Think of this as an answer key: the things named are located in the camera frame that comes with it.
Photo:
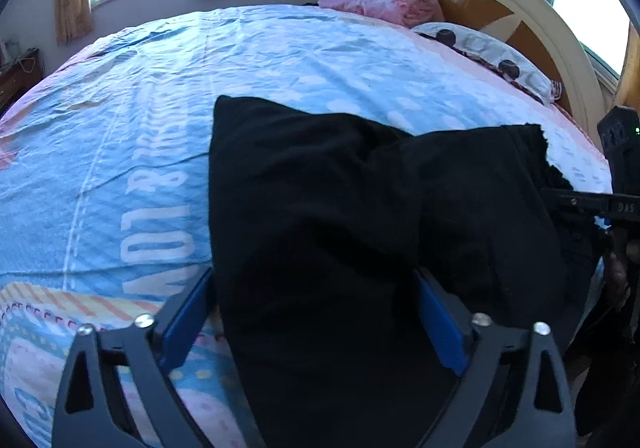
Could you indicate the cream wooden bed headboard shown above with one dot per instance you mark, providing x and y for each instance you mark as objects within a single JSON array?
[{"x": 550, "y": 28}]

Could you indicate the person's dark clothing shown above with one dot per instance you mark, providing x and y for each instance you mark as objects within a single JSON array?
[{"x": 600, "y": 353}]

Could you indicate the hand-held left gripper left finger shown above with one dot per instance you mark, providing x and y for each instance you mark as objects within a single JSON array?
[{"x": 185, "y": 328}]

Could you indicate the white pillow with dark dots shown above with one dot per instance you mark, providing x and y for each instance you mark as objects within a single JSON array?
[{"x": 490, "y": 58}]

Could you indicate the yellow patterned curtain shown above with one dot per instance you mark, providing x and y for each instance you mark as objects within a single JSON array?
[{"x": 629, "y": 73}]

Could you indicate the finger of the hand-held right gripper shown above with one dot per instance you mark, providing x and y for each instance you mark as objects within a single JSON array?
[{"x": 590, "y": 205}]

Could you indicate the brown wooden cabinet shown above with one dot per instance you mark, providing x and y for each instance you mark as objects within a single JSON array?
[{"x": 17, "y": 83}]

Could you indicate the blue and pink printed bedsheet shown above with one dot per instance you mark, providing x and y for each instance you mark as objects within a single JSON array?
[{"x": 150, "y": 103}]

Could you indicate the black pants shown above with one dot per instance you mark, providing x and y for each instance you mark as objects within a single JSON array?
[{"x": 325, "y": 228}]

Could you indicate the person's right hand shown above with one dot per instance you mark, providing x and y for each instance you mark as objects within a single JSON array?
[{"x": 622, "y": 278}]

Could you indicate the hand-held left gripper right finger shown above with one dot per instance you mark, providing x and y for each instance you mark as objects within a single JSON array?
[{"x": 442, "y": 328}]

